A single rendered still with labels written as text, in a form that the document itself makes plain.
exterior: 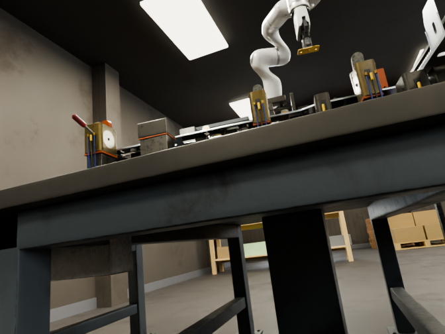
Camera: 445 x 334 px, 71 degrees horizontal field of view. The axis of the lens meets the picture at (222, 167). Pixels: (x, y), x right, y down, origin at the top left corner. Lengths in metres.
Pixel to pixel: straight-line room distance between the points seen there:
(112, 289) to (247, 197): 3.80
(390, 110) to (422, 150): 0.07
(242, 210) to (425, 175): 0.25
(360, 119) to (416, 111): 0.06
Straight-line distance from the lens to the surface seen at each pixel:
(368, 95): 1.07
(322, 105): 1.08
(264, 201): 0.47
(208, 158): 0.47
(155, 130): 1.20
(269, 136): 0.45
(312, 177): 0.46
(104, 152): 1.28
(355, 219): 10.43
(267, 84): 1.81
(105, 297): 4.26
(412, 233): 8.09
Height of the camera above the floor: 0.54
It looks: 14 degrees up
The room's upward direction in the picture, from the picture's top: 7 degrees counter-clockwise
